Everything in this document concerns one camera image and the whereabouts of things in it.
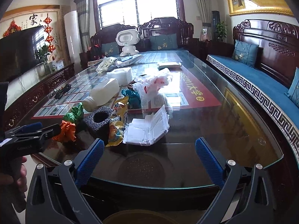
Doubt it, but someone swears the orange paper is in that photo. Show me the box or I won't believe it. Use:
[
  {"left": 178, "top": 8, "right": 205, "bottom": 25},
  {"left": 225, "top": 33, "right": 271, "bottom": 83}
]
[{"left": 52, "top": 120, "right": 76, "bottom": 143}]

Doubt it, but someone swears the yellow snack wrapper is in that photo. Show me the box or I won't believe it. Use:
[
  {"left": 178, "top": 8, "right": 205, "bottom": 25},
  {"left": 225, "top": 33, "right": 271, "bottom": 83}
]
[{"left": 107, "top": 96, "right": 129, "bottom": 147}]

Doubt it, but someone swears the teal paper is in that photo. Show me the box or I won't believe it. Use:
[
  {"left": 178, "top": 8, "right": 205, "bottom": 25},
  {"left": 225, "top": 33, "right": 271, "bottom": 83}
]
[{"left": 121, "top": 89, "right": 141, "bottom": 109}]

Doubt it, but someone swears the white foam block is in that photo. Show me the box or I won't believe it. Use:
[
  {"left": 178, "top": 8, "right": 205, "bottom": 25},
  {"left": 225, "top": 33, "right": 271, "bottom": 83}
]
[{"left": 107, "top": 67, "right": 133, "bottom": 86}]

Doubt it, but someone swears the person's left hand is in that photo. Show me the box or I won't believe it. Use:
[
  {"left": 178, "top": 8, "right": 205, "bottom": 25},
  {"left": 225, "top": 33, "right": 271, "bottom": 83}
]
[{"left": 0, "top": 156, "right": 27, "bottom": 193}]

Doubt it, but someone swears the dark wooden tv cabinet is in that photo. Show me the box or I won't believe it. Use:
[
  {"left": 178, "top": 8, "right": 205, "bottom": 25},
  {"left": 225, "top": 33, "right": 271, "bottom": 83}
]
[{"left": 3, "top": 63, "right": 75, "bottom": 131}]

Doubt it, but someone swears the green crumpled paper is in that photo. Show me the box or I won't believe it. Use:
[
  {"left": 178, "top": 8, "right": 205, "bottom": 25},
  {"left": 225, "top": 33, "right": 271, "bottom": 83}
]
[{"left": 63, "top": 103, "right": 84, "bottom": 124}]

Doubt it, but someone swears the green plant in vase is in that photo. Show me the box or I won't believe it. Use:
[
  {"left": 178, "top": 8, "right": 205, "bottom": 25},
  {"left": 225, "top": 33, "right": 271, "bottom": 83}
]
[{"left": 34, "top": 45, "right": 51, "bottom": 74}]

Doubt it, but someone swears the black flat television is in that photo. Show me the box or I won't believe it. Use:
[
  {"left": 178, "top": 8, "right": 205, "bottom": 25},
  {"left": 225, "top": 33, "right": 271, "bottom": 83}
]
[{"left": 0, "top": 26, "right": 44, "bottom": 82}]

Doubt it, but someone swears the white plastic bottle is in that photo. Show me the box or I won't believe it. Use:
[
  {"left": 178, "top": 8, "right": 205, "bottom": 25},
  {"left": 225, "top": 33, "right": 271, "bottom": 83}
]
[{"left": 82, "top": 78, "right": 120, "bottom": 112}]

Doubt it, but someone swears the blue sofa seat cushion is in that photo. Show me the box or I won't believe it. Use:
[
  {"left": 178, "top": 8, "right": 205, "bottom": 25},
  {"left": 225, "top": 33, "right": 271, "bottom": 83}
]
[{"left": 207, "top": 55, "right": 298, "bottom": 138}]

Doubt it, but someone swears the white patterned plastic bag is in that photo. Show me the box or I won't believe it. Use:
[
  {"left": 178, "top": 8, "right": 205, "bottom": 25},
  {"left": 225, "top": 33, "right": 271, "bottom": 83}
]
[{"left": 96, "top": 57, "right": 118, "bottom": 74}]

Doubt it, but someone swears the red fu ornament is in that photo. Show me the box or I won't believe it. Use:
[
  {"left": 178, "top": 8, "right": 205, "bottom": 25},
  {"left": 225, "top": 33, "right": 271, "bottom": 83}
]
[{"left": 3, "top": 20, "right": 22, "bottom": 38}]

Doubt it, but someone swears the teal pillow at edge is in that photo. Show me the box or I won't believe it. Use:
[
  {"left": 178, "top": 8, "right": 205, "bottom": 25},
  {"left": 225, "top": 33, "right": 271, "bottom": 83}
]
[{"left": 285, "top": 67, "right": 299, "bottom": 107}]

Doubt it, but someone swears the teal pillow far left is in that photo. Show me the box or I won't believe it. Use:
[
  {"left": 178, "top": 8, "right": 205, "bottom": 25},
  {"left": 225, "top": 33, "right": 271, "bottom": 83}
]
[{"left": 101, "top": 42, "right": 120, "bottom": 57}]

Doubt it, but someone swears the white blue wipes pack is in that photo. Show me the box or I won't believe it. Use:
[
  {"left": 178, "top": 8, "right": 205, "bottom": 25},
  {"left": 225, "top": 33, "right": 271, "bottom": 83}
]
[{"left": 115, "top": 54, "right": 143, "bottom": 68}]

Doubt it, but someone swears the white standing air conditioner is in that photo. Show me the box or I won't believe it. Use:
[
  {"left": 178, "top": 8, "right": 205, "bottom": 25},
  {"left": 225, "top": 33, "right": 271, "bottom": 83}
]
[{"left": 64, "top": 11, "right": 82, "bottom": 73}]

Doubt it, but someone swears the carved wooden side sofa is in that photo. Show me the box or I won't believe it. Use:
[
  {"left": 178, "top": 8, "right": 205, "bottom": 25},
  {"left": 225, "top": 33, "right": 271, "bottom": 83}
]
[{"left": 207, "top": 19, "right": 298, "bottom": 159}]

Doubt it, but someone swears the teal embroidered pillow near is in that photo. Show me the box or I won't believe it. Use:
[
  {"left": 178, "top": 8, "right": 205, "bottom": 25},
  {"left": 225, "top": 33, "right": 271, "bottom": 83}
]
[{"left": 232, "top": 40, "right": 259, "bottom": 67}]

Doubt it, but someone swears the carved wooden far armchair left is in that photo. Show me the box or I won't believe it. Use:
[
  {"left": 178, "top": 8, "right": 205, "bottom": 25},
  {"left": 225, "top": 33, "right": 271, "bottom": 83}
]
[{"left": 80, "top": 23, "right": 136, "bottom": 70}]

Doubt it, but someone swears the carved wooden armchair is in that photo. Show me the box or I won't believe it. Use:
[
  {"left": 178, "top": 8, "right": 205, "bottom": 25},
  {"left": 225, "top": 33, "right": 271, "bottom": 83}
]
[
  {"left": 80, "top": 23, "right": 136, "bottom": 70},
  {"left": 137, "top": 17, "right": 194, "bottom": 52}
]

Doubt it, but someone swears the white toy robot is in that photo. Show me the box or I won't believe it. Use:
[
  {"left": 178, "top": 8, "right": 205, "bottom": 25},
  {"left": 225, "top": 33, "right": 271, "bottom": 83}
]
[{"left": 115, "top": 29, "right": 140, "bottom": 57}]

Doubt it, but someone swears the teal pillow far right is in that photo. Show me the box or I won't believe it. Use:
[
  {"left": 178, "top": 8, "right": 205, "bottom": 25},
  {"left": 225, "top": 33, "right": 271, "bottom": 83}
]
[{"left": 149, "top": 33, "right": 178, "bottom": 51}]

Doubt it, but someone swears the left window curtain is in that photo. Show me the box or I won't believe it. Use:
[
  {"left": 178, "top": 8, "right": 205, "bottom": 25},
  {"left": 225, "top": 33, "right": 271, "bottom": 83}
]
[{"left": 74, "top": 0, "right": 91, "bottom": 51}]

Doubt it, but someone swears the window curtain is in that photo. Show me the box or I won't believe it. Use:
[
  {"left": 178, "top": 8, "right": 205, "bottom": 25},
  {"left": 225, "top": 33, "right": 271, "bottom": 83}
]
[
  {"left": 195, "top": 0, "right": 212, "bottom": 40},
  {"left": 74, "top": 0, "right": 91, "bottom": 51}
]

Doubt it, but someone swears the potted green corner plant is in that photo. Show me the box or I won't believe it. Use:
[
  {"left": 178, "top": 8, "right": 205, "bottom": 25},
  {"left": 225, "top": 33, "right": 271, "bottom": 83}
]
[{"left": 215, "top": 21, "right": 227, "bottom": 42}]

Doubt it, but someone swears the carved wooden far armchair right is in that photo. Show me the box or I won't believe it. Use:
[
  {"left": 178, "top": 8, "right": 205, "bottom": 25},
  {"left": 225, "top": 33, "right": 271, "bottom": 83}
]
[{"left": 137, "top": 17, "right": 194, "bottom": 52}]

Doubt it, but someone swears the black tower speaker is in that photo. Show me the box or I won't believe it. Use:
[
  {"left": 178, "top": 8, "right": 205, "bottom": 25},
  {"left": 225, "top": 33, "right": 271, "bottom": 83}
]
[{"left": 211, "top": 10, "right": 221, "bottom": 41}]

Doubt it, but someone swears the right window curtain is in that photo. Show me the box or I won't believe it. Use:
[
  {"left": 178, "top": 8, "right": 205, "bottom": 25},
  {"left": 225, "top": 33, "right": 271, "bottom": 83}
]
[{"left": 195, "top": 0, "right": 212, "bottom": 40}]

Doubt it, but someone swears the black cable bundle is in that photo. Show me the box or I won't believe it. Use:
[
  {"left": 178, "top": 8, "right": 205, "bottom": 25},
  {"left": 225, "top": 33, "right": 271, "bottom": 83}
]
[{"left": 54, "top": 83, "right": 72, "bottom": 100}]

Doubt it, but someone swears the red chinese knot string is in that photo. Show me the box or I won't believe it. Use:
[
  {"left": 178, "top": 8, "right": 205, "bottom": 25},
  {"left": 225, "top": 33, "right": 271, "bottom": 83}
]
[{"left": 43, "top": 14, "right": 57, "bottom": 53}]

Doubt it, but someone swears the large window frame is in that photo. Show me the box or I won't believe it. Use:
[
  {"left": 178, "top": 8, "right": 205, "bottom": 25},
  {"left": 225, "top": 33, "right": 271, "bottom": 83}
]
[{"left": 93, "top": 0, "right": 185, "bottom": 32}]

